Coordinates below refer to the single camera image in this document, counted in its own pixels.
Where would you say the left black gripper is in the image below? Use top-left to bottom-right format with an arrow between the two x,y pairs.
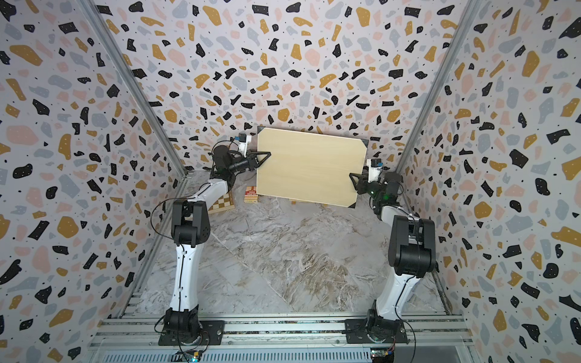
229,150 -> 272,176

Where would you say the light wooden canvas board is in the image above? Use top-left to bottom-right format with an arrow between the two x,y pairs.
257,128 -> 369,208

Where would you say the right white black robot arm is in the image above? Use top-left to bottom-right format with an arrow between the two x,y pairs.
251,151 -> 436,343

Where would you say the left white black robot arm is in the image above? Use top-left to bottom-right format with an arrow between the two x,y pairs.
160,145 -> 271,345

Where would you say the red Texas Hold'em card box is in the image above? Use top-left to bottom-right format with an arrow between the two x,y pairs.
244,186 -> 259,204

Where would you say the wooden chess board box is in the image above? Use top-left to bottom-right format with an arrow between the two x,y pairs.
208,191 -> 235,214

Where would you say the green circuit board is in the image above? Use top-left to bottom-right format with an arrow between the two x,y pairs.
173,350 -> 203,363

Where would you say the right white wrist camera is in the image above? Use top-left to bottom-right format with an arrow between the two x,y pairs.
366,158 -> 383,183

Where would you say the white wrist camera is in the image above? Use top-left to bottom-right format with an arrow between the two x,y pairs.
235,132 -> 252,157
366,158 -> 383,183

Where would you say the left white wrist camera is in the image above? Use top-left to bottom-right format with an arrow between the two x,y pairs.
235,132 -> 252,157

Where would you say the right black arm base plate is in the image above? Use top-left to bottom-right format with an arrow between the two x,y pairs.
344,319 -> 409,345

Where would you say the right circuit board with wires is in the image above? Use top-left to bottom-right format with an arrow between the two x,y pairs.
370,349 -> 395,363

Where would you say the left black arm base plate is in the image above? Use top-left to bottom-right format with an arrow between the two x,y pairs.
158,320 -> 225,348

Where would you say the right aluminium corner post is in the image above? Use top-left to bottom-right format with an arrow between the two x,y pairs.
396,0 -> 482,175

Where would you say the aluminium corner post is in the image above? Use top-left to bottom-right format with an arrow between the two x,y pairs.
396,0 -> 482,175
78,1 -> 187,179

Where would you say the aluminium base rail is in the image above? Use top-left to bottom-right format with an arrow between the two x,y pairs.
87,313 -> 479,362

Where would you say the left aluminium corner post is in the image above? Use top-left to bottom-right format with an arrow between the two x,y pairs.
78,1 -> 187,179

